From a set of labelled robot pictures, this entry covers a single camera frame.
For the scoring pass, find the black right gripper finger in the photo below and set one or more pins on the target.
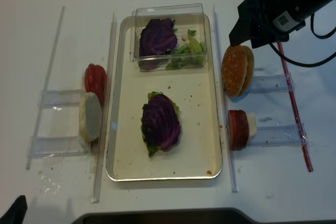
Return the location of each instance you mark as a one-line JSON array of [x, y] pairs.
[[260, 40]]

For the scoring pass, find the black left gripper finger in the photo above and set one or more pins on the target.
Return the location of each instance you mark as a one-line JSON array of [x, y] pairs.
[[242, 31]]

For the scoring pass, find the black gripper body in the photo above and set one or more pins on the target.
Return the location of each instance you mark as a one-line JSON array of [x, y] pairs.
[[281, 26]]

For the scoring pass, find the sesame bun top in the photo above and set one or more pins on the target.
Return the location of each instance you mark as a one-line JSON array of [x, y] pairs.
[[234, 70]]

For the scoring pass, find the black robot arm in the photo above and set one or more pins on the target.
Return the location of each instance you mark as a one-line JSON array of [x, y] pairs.
[[298, 9]]

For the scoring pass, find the green lettuce in container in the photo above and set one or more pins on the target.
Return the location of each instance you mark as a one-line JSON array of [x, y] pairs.
[[192, 53]]

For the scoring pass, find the white cheese slice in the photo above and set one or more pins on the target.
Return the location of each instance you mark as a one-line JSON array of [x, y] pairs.
[[252, 124]]

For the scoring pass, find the green lettuce under cabbage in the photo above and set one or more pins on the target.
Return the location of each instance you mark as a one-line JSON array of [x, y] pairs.
[[151, 149]]

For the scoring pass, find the red tomato slices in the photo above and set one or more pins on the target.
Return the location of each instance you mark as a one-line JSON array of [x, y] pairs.
[[95, 81]]

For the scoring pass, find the bun bottom half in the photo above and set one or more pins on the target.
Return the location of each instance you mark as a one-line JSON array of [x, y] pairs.
[[250, 70]]

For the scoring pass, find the clear holder upper right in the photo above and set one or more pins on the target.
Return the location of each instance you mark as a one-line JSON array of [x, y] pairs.
[[268, 84]]

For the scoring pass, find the clear holder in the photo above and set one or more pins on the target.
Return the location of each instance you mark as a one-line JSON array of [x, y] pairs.
[[276, 136], [268, 84], [42, 147], [60, 98]]

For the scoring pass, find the cream metal tray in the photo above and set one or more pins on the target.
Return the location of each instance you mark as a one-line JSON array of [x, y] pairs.
[[198, 152]]

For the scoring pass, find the clear plastic container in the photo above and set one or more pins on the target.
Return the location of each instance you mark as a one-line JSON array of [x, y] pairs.
[[190, 16]]

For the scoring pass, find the purple cabbage leaf in container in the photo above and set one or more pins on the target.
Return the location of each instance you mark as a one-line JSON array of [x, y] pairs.
[[157, 38]]

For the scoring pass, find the clear holder lower right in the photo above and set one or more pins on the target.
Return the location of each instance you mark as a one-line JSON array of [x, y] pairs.
[[276, 136]]

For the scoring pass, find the purple cabbage leaf on tray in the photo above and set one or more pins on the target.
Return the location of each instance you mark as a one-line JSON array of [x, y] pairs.
[[160, 121]]

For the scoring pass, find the dark grey base edge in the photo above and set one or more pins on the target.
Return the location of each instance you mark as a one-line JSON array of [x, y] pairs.
[[217, 215]]

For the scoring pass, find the clear holder upper left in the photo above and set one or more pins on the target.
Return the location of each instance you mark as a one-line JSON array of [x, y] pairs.
[[60, 98]]

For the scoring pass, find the clear holder lower left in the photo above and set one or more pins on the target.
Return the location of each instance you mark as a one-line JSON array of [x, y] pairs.
[[42, 147]]

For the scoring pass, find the black object bottom left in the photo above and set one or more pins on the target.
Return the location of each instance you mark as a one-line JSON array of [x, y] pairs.
[[16, 213]]

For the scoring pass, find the clear rail right of tray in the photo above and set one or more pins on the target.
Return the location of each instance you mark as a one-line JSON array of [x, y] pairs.
[[230, 154]]

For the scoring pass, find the clear rail far left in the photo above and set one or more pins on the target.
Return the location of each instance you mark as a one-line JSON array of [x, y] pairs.
[[44, 91]]

